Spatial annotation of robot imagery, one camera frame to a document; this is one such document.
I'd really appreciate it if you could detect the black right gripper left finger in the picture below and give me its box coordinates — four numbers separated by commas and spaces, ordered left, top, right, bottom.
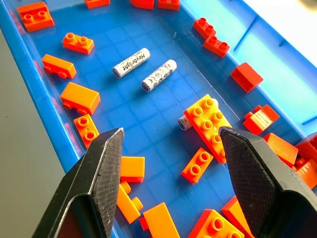
31, 127, 125, 238

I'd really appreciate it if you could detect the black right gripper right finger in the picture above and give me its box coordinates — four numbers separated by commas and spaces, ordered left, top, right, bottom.
218, 126, 317, 238

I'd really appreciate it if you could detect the orange sloped brick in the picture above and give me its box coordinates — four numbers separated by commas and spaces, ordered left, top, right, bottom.
221, 195, 256, 238
263, 132, 299, 168

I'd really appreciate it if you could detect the orange two-stud brick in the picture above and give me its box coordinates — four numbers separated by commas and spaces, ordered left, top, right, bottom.
61, 32, 95, 55
73, 114, 101, 149
181, 147, 214, 184

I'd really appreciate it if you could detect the orange studded plate brick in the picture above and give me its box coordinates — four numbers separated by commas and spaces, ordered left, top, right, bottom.
187, 209, 252, 238

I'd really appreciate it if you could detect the orange eight-stud plate brick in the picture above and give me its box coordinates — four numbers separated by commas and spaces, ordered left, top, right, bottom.
183, 94, 233, 164

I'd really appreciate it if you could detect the blue plastic tray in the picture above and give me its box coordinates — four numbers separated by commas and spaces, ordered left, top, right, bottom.
0, 0, 317, 238

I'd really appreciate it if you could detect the red hollow brick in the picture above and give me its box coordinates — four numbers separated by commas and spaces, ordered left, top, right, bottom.
230, 62, 264, 93

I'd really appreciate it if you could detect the white battery with symbols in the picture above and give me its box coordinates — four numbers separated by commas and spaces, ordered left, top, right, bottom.
141, 59, 178, 93

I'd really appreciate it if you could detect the white Heybright battery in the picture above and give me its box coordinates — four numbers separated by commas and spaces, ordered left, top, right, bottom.
112, 48, 151, 79

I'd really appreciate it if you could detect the red two-stud brick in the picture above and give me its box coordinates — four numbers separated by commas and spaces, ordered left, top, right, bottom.
203, 35, 230, 59
193, 17, 216, 40

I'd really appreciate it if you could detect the red curved brick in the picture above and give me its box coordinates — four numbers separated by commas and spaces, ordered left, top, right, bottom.
130, 0, 155, 10

